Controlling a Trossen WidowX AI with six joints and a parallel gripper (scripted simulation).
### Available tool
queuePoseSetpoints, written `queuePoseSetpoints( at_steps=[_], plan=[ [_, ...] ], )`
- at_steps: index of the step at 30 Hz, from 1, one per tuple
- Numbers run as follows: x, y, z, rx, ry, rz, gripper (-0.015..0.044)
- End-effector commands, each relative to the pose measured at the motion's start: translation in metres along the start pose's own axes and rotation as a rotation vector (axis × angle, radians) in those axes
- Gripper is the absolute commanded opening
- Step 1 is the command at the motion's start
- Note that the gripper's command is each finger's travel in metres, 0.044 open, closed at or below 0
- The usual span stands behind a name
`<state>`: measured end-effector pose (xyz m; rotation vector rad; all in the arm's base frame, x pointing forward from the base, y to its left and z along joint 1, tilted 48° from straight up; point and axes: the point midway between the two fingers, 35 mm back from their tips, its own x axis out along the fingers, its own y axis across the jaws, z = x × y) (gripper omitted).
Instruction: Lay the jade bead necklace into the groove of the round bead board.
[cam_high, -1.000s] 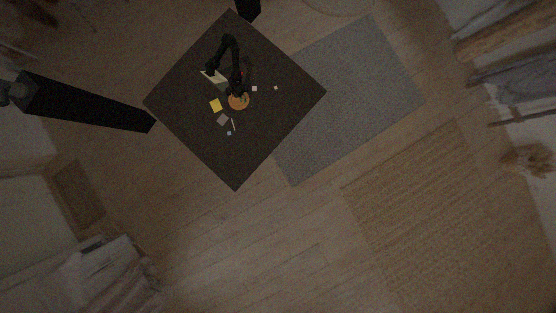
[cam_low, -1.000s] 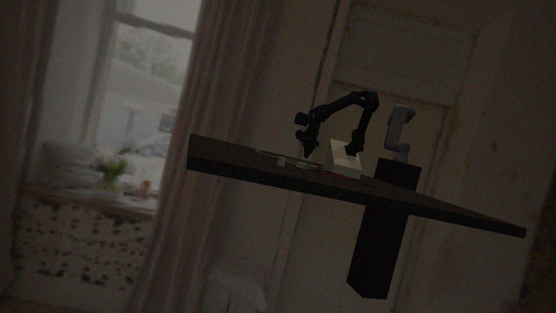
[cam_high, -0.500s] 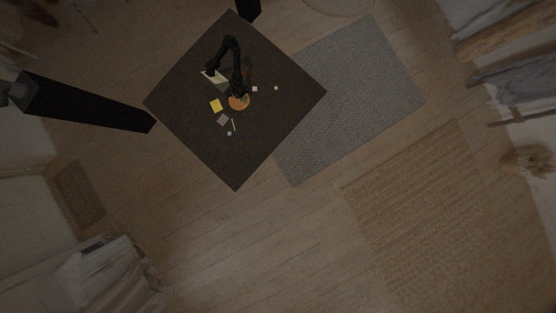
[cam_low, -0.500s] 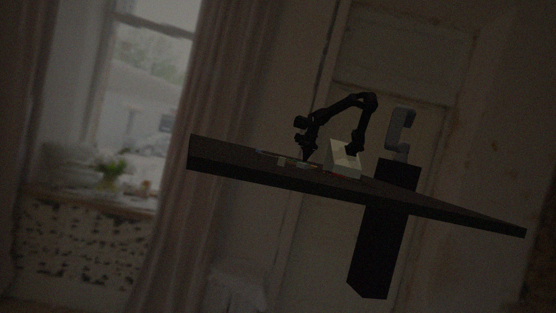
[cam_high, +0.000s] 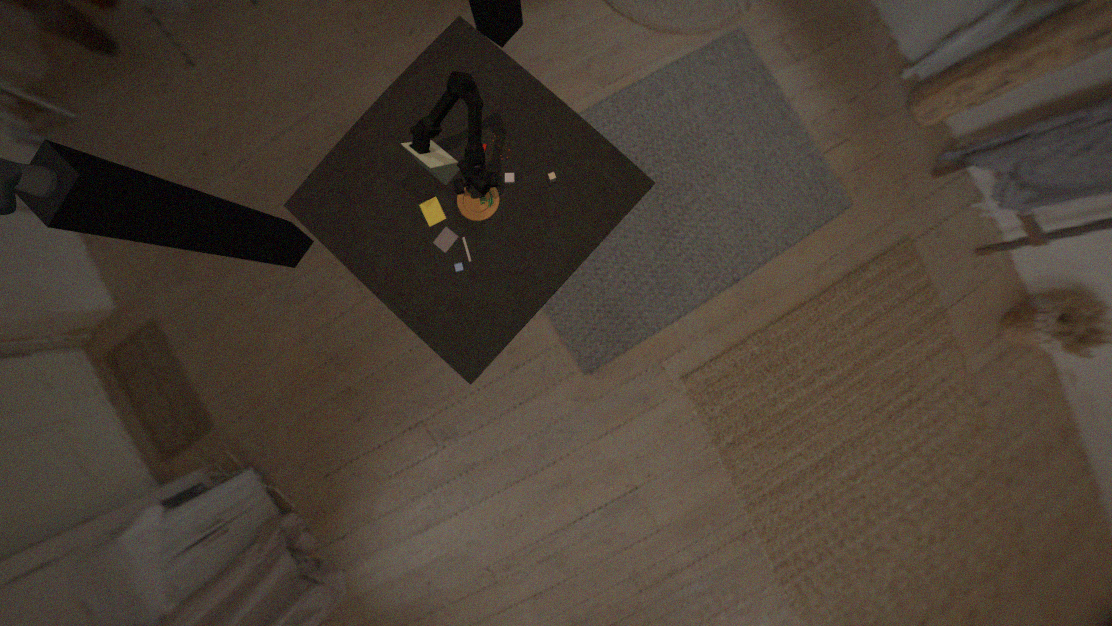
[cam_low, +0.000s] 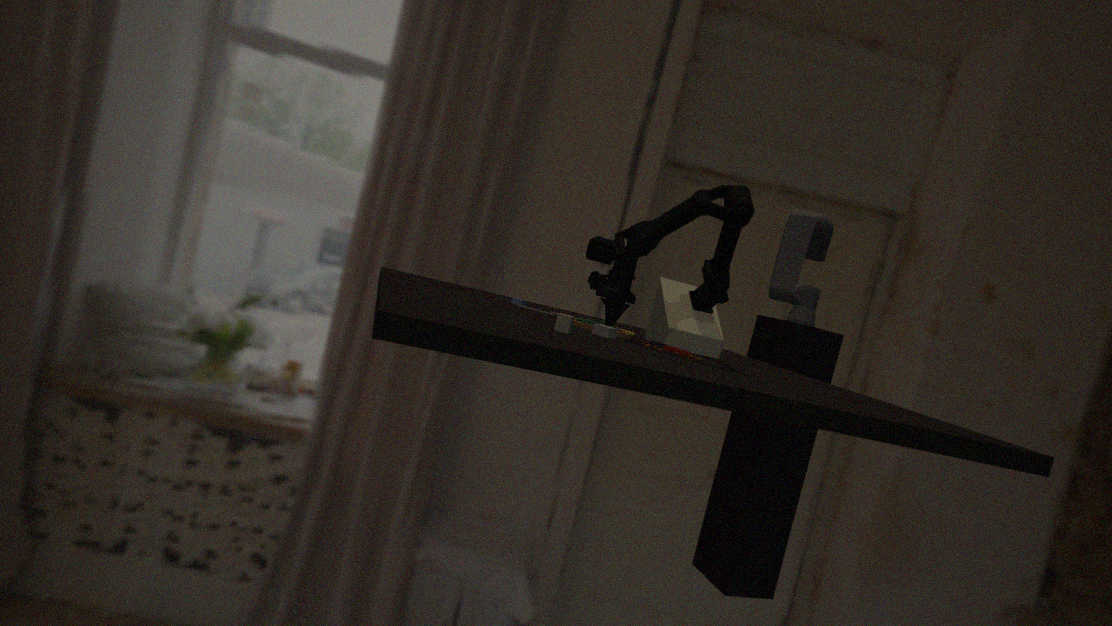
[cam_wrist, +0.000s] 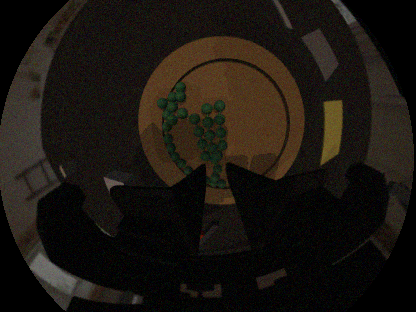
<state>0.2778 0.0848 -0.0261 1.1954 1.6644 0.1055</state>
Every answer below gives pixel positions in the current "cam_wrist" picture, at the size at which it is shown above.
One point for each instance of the round brown bead board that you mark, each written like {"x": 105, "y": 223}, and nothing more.
{"x": 264, "y": 113}

